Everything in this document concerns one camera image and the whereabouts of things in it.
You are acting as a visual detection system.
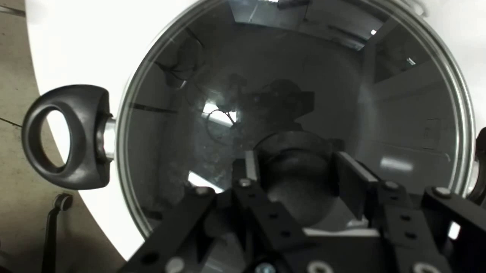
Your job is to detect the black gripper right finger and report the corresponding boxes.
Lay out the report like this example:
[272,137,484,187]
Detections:
[333,149,486,273]

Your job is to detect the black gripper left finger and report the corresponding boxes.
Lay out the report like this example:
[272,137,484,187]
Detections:
[121,148,310,273]

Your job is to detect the glass lid with black knob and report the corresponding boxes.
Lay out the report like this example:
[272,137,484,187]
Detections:
[116,0,479,245]

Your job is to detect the black cooking pot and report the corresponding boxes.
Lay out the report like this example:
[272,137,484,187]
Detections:
[22,81,486,206]

